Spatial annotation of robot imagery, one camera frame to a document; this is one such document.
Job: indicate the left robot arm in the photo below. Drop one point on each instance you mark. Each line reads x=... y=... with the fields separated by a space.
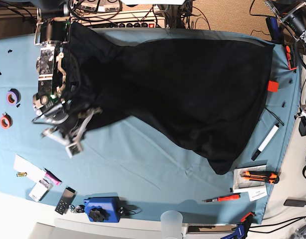
x=292 y=15

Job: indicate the blue orange clamp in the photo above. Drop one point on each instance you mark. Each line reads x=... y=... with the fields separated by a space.
x=243 y=227

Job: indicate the white business card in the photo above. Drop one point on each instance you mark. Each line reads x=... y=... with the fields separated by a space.
x=257 y=193

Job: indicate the black t-shirt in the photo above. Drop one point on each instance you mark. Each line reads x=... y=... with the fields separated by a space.
x=204 y=95

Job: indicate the white card box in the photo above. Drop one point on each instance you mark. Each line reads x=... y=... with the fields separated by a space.
x=39 y=190

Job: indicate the black remote control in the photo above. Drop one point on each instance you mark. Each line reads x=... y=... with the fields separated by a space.
x=65 y=200

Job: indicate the red cube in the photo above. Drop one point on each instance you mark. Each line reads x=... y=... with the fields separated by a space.
x=273 y=86

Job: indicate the red tape roll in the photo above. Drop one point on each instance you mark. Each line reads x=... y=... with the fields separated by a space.
x=5 y=121

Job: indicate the black cable tie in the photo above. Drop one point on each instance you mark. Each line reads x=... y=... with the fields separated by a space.
x=275 y=116

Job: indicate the white marker pen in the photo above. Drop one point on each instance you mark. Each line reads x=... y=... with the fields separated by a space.
x=265 y=142

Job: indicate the pink marker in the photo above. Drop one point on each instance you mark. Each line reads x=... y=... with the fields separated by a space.
x=52 y=177

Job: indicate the blue plastic box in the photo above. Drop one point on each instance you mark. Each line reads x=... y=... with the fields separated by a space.
x=102 y=209

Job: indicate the orange black tool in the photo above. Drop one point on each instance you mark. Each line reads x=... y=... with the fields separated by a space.
x=291 y=57

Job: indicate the frosted plastic cup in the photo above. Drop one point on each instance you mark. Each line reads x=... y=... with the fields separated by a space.
x=171 y=225

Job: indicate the white paper sheet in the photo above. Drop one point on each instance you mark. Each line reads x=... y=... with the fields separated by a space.
x=34 y=173

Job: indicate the orange screwdriver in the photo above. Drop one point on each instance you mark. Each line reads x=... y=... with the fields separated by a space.
x=231 y=197

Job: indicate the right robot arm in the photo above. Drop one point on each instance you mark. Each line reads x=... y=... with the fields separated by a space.
x=58 y=100

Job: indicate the purple tape roll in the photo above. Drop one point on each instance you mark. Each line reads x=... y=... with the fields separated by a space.
x=13 y=97

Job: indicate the power strip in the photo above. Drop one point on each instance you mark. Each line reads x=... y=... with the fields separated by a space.
x=126 y=25

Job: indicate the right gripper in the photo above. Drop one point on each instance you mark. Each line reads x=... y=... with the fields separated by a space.
x=70 y=131

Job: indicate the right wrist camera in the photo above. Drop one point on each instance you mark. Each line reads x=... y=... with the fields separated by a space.
x=73 y=149

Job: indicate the brass battery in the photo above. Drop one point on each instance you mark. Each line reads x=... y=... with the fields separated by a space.
x=21 y=174

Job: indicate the blue table cloth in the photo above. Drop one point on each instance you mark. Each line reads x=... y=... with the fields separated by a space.
x=128 y=159

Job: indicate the orange utility knife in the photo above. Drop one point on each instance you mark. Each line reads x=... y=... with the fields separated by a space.
x=268 y=177

